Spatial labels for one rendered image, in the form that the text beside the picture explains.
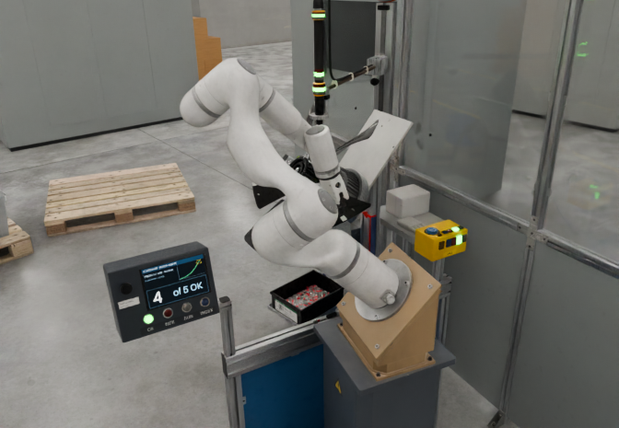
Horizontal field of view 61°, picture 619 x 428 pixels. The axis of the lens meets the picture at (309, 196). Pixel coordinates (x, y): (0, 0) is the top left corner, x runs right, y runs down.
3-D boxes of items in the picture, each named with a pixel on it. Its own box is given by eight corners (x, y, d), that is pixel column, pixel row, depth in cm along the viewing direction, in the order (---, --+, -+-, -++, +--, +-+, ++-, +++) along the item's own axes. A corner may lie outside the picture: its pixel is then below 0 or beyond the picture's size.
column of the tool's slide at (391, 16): (369, 326, 309) (380, 1, 238) (382, 329, 306) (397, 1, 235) (366, 331, 304) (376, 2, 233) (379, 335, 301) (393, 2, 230)
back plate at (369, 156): (278, 227, 246) (276, 225, 245) (359, 104, 244) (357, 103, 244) (337, 280, 203) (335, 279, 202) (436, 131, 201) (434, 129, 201)
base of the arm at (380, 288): (425, 282, 138) (383, 247, 128) (377, 335, 138) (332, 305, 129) (389, 249, 154) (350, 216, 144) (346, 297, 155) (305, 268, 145)
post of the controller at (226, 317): (232, 349, 161) (227, 294, 154) (236, 354, 159) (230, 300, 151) (223, 352, 160) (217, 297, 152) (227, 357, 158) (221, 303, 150)
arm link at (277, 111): (241, 100, 163) (306, 155, 179) (257, 114, 149) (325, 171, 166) (260, 78, 162) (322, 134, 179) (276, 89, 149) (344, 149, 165)
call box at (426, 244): (446, 243, 199) (449, 218, 195) (465, 254, 191) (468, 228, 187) (413, 253, 192) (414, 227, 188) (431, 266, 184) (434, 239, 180)
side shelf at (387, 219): (405, 204, 266) (405, 199, 265) (455, 232, 237) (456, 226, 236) (367, 214, 256) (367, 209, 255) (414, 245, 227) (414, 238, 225)
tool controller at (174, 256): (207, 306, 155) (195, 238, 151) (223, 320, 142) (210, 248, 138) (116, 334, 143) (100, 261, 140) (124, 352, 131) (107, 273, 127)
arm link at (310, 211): (303, 248, 134) (353, 217, 128) (281, 259, 123) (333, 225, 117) (209, 89, 141) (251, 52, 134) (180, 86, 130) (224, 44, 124)
